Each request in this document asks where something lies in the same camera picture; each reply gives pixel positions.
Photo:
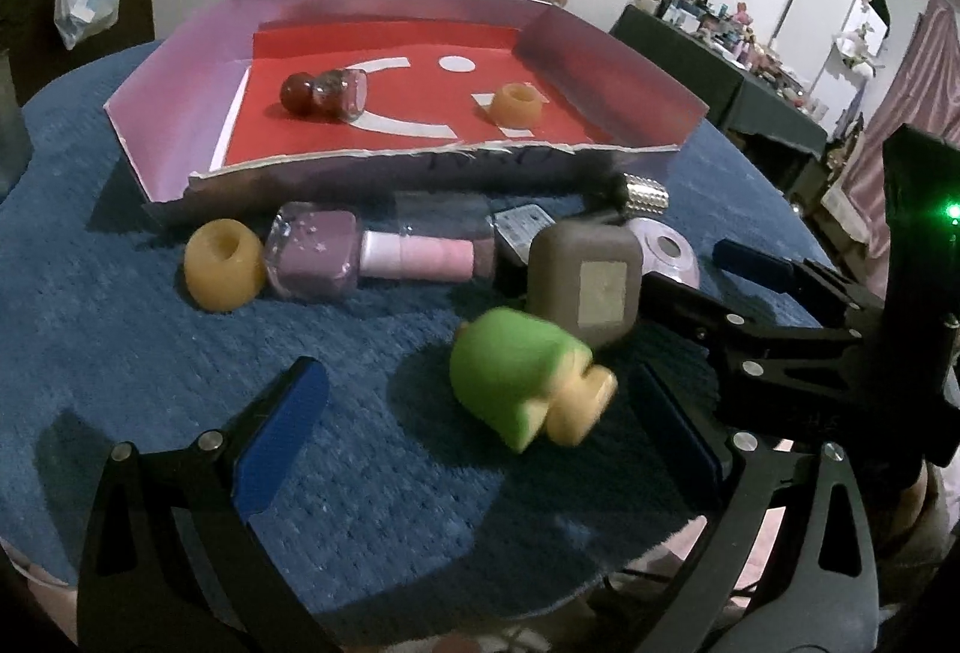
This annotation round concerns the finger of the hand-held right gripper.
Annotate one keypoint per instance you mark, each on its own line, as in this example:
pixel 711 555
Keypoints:
pixel 750 263
pixel 705 323

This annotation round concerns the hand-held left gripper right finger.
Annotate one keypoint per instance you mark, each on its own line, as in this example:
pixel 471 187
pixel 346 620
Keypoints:
pixel 675 439

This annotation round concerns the clear plastic cup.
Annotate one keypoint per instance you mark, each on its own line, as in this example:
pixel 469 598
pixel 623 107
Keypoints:
pixel 442 214

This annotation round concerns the purple nail polish bottle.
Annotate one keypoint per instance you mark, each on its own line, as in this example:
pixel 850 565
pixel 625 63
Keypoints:
pixel 315 252

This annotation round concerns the small grey labelled box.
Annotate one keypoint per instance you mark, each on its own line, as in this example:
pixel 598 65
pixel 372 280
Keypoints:
pixel 523 229

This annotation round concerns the white cabinet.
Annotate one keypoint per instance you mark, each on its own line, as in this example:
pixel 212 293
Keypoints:
pixel 817 23

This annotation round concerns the taupe perfume bottle silver cap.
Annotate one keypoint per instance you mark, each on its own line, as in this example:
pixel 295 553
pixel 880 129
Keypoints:
pixel 555 278

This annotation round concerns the dark covered table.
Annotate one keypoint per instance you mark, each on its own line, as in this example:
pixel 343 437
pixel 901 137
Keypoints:
pixel 690 68

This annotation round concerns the white round compact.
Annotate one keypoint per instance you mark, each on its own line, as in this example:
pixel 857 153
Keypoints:
pixel 667 248

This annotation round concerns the pink curtain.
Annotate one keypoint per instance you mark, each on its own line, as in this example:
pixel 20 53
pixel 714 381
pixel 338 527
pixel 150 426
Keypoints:
pixel 915 91

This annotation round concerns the row of bottles and trinkets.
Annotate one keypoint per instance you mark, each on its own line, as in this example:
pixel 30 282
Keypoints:
pixel 720 20

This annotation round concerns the green and yellow toy figure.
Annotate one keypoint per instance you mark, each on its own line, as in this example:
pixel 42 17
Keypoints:
pixel 510 376

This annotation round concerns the glitter bottle brown round cap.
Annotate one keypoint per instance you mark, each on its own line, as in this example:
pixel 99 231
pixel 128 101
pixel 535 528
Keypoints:
pixel 330 91

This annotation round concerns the pink cardboard box red bottom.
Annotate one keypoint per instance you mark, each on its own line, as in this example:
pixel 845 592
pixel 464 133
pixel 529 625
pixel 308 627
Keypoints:
pixel 195 98

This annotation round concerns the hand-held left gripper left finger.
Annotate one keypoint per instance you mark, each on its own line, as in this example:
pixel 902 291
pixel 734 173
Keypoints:
pixel 285 435

